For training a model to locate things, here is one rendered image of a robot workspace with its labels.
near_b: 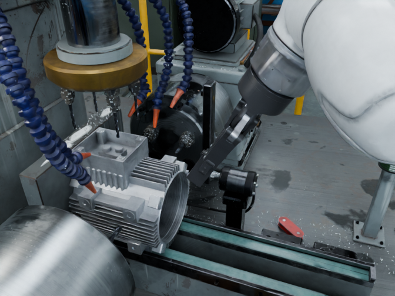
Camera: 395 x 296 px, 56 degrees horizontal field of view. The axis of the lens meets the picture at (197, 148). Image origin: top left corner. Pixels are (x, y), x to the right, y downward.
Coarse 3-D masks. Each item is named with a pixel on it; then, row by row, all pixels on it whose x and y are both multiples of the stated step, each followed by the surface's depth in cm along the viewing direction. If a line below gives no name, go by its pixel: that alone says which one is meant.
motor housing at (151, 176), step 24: (144, 168) 75; (168, 168) 75; (120, 192) 74; (144, 192) 73; (168, 192) 87; (96, 216) 75; (120, 216) 72; (144, 216) 71; (168, 216) 86; (120, 240) 77; (144, 240) 73; (168, 240) 80
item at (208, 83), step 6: (204, 84) 75; (210, 84) 75; (204, 90) 76; (210, 90) 75; (204, 96) 76; (210, 96) 76; (204, 102) 77; (210, 102) 77; (204, 108) 78; (210, 108) 77; (204, 114) 79; (210, 114) 78; (204, 120) 79; (210, 120) 79; (204, 126) 80; (210, 126) 80; (204, 132) 81; (210, 132) 81; (204, 138) 82; (210, 138) 81; (204, 144) 83; (210, 144) 82; (210, 174) 87; (210, 180) 88
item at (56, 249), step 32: (32, 224) 54; (64, 224) 54; (0, 256) 49; (32, 256) 49; (64, 256) 51; (96, 256) 53; (0, 288) 45; (32, 288) 46; (64, 288) 48; (96, 288) 52; (128, 288) 58
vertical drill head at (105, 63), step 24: (72, 0) 57; (96, 0) 57; (72, 24) 59; (96, 24) 59; (72, 48) 61; (96, 48) 61; (120, 48) 62; (144, 48) 68; (48, 72) 61; (72, 72) 58; (96, 72) 59; (120, 72) 60; (144, 72) 65; (72, 96) 68; (72, 120) 71
